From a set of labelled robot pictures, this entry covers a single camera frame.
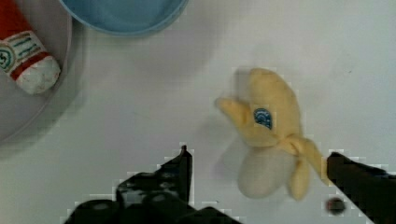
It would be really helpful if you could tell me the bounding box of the red ketchup bottle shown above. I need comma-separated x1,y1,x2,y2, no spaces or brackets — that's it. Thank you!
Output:
0,0,61,94

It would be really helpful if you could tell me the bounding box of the grey round plate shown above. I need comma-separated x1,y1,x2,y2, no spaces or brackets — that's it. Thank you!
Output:
1,0,72,145

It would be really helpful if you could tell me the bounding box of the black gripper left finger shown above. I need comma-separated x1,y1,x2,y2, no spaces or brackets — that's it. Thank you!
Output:
64,146,242,224

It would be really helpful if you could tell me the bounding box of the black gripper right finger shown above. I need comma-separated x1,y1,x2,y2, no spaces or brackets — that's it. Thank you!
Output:
327,152,396,224

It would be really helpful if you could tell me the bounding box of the blue bowl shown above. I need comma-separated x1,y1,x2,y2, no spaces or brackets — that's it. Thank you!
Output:
59,0,189,37

